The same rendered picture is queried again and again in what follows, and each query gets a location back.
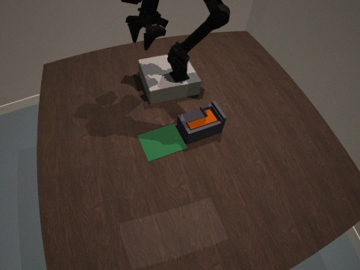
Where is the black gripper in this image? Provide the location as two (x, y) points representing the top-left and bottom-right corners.
(126, 6), (166, 50)

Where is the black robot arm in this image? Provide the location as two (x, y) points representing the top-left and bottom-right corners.
(121, 0), (230, 83)

